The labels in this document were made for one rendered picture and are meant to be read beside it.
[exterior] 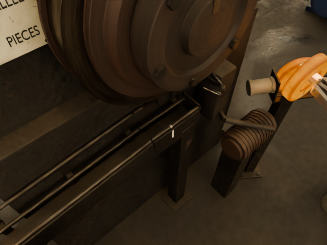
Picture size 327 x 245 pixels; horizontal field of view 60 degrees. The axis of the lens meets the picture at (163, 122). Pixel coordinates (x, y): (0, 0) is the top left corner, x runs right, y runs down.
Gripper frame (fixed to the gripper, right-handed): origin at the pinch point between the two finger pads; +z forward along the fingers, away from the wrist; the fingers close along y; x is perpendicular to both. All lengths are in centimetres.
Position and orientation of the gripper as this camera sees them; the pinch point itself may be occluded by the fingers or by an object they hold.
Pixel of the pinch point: (309, 74)
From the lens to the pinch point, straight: 92.1
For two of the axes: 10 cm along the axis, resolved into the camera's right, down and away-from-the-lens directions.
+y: 8.3, -4.5, 3.3
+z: -5.5, -7.0, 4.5
